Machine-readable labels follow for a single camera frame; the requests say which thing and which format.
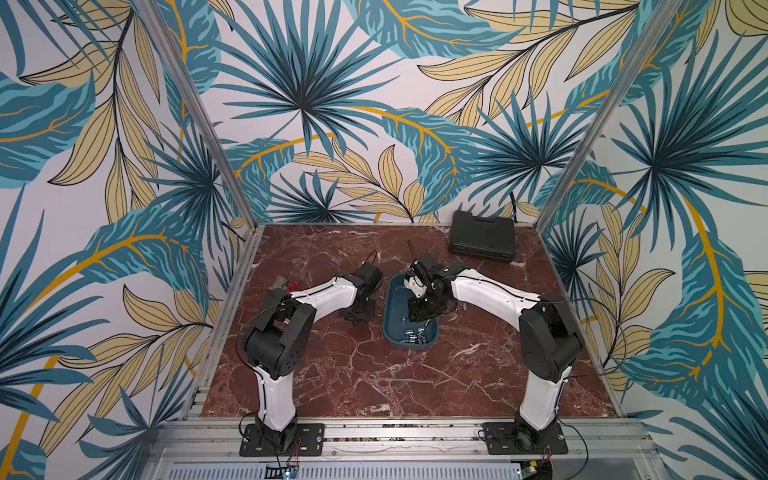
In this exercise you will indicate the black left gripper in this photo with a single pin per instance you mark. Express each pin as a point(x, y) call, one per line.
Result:
point(369, 314)

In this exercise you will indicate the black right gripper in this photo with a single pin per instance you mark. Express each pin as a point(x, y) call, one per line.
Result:
point(422, 305)

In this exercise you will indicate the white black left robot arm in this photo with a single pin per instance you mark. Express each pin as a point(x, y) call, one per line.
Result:
point(280, 332)

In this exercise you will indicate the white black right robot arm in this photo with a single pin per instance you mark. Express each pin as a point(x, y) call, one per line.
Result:
point(549, 334)

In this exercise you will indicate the teal plastic storage box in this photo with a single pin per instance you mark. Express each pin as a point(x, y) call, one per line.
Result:
point(396, 324)

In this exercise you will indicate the black plastic tool case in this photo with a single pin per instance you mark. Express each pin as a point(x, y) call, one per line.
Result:
point(490, 238)

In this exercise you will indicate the grey valve with red handwheel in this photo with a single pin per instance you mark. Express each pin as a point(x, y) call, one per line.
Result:
point(283, 283)

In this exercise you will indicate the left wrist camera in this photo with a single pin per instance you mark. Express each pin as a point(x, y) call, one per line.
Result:
point(368, 279)

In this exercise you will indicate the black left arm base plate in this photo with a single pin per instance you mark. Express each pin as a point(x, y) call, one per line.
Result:
point(302, 439)

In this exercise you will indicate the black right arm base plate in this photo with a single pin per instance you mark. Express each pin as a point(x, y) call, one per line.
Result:
point(520, 438)

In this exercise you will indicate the aluminium front rail frame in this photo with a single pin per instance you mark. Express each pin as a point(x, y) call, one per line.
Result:
point(421, 448)

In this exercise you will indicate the aluminium right corner post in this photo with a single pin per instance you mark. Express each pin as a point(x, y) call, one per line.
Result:
point(647, 41)

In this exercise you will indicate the aluminium corner post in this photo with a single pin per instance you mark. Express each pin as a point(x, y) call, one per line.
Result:
point(647, 41)
point(162, 38)

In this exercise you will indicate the aluminium left corner post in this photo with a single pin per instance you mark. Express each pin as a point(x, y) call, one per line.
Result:
point(162, 38)

